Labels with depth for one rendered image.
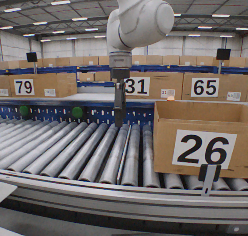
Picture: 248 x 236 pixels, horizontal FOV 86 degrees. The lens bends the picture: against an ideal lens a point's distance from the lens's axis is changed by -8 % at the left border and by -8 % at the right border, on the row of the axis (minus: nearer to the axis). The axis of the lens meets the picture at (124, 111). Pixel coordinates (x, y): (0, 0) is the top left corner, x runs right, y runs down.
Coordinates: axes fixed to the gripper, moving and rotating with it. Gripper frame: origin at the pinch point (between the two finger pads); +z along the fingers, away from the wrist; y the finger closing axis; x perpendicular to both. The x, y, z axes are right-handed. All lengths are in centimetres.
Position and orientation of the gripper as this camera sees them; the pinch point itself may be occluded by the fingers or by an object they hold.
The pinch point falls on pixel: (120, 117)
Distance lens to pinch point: 62.0
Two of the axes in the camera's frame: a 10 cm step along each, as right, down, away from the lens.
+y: -1.2, 2.5, -9.6
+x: 9.9, 0.3, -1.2
